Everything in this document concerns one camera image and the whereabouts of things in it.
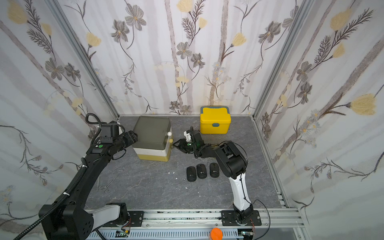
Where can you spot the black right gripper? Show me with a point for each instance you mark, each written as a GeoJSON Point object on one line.
{"type": "Point", "coordinates": [186, 144]}

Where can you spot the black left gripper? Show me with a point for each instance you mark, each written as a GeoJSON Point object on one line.
{"type": "Point", "coordinates": [134, 138]}

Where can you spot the three-drawer cabinet olive white yellow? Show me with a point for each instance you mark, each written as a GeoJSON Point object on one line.
{"type": "Point", "coordinates": [153, 142]}

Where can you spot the black computer mouse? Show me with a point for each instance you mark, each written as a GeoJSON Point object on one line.
{"type": "Point", "coordinates": [191, 174]}
{"type": "Point", "coordinates": [214, 170]}
{"type": "Point", "coordinates": [201, 171]}

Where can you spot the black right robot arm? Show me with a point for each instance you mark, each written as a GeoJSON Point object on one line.
{"type": "Point", "coordinates": [230, 161]}

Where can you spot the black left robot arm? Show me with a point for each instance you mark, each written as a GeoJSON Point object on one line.
{"type": "Point", "coordinates": [66, 218]}

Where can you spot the yellow storage box grey latch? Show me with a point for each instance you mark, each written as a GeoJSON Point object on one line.
{"type": "Point", "coordinates": [215, 120]}

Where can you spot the metal scissors on floor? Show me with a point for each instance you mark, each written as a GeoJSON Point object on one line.
{"type": "Point", "coordinates": [106, 188]}

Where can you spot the orange round cap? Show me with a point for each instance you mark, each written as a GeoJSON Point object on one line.
{"type": "Point", "coordinates": [216, 234]}

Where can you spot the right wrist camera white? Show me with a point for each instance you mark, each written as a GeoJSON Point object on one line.
{"type": "Point", "coordinates": [188, 136]}

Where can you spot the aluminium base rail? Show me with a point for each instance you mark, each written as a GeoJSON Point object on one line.
{"type": "Point", "coordinates": [265, 224]}

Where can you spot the aluminium frame corner post left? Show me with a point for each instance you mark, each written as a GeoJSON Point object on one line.
{"type": "Point", "coordinates": [81, 53]}

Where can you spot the aluminium frame corner post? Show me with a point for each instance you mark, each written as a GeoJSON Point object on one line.
{"type": "Point", "coordinates": [81, 53]}
{"type": "Point", "coordinates": [299, 20]}

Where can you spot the aluminium frame corner post right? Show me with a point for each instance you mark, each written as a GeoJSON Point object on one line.
{"type": "Point", "coordinates": [299, 20]}

